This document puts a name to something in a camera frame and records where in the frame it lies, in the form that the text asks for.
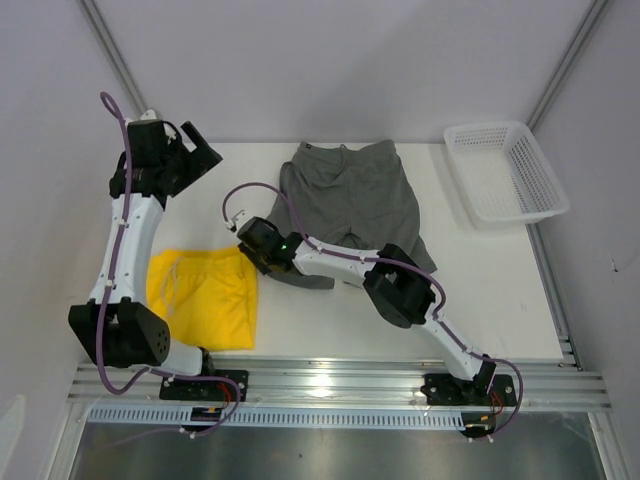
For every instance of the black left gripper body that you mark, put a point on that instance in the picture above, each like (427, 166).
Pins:
(174, 158)

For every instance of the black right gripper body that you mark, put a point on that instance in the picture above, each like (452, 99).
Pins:
(259, 259)

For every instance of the yellow shorts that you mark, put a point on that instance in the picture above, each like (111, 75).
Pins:
(208, 298)

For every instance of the grey shorts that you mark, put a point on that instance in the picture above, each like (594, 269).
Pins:
(358, 199)

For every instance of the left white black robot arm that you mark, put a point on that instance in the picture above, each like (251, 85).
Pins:
(116, 326)

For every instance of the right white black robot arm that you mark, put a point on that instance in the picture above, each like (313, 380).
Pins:
(402, 294)

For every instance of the white plastic basket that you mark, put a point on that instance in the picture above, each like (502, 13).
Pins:
(502, 175)

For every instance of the left aluminium frame post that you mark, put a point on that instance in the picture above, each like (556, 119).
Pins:
(107, 43)

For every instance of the aluminium frame post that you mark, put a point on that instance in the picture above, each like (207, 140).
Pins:
(107, 43)
(576, 47)

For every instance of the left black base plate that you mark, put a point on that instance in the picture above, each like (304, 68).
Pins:
(207, 391)

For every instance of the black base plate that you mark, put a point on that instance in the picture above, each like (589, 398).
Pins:
(207, 391)
(446, 390)

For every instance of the white slotted cable duct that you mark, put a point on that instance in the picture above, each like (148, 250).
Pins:
(281, 417)

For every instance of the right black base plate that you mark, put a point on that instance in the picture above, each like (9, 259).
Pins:
(446, 390)

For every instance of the aluminium mounting rail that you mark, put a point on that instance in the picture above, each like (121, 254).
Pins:
(352, 384)

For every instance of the right aluminium frame post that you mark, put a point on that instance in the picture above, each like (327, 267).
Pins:
(576, 47)

